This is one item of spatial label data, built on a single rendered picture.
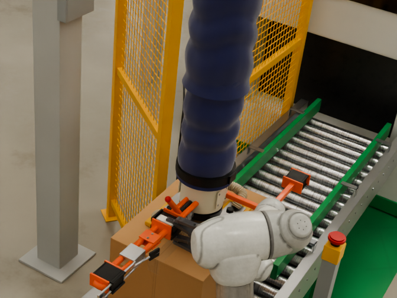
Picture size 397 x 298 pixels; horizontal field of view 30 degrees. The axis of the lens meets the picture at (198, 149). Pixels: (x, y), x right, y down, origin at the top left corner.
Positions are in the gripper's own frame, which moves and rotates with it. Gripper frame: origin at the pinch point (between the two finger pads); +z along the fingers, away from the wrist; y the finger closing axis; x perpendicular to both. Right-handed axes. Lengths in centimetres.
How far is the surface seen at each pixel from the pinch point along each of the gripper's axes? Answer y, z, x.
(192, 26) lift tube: -69, 6, 16
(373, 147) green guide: 49, -24, 187
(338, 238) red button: 10, -51, 44
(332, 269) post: 23, -52, 43
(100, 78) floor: 111, 215, 249
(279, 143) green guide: 52, 22, 159
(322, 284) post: 33, -49, 43
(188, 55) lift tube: -59, 6, 16
